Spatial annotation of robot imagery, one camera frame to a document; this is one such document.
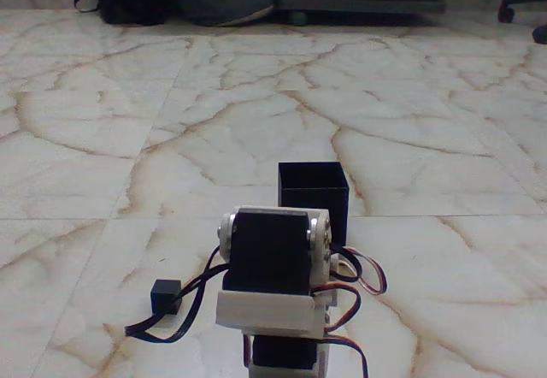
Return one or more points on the small black cube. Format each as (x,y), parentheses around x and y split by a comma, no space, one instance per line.
(164,294)

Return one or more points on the black box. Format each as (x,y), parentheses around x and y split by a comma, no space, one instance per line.
(316,181)

